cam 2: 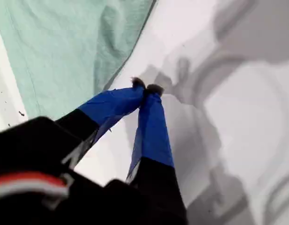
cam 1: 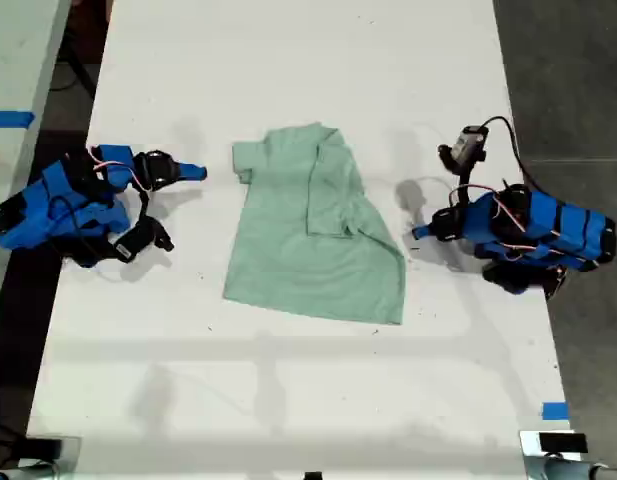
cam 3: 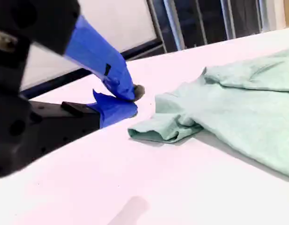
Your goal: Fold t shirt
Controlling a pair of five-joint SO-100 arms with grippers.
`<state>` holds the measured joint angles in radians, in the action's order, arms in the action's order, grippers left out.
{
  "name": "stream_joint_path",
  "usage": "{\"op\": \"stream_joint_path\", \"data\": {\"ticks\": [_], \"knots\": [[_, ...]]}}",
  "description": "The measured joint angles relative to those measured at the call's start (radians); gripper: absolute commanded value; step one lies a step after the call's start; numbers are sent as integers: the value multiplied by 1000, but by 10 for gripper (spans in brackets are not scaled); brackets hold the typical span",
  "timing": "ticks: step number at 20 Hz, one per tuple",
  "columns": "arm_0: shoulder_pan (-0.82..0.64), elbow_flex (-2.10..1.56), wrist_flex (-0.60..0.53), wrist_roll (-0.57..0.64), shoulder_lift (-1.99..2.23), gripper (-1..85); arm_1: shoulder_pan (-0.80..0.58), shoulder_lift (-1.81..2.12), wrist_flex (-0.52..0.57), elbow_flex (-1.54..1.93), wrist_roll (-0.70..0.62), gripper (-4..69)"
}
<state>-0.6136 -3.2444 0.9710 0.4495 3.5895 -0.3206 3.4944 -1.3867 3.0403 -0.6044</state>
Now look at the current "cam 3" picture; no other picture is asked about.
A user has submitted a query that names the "grey metal frame bar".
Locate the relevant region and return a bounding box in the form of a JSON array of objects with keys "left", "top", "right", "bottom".
[
  {"left": 163, "top": 0, "right": 186, "bottom": 51},
  {"left": 256, "top": 0, "right": 271, "bottom": 33},
  {"left": 146, "top": 0, "right": 168, "bottom": 53},
  {"left": 220, "top": 0, "right": 237, "bottom": 40}
]

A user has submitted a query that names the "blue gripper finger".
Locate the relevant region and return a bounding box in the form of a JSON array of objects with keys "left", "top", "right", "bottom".
[
  {"left": 29, "top": 89, "right": 139, "bottom": 162},
  {"left": 34, "top": 0, "right": 145, "bottom": 102}
]

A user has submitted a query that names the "pale green T-shirt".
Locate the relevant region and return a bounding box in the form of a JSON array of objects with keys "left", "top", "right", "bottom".
[{"left": 127, "top": 45, "right": 289, "bottom": 180}]

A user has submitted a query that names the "white board panel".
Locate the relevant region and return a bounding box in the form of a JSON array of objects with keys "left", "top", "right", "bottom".
[{"left": 19, "top": 0, "right": 159, "bottom": 91}]

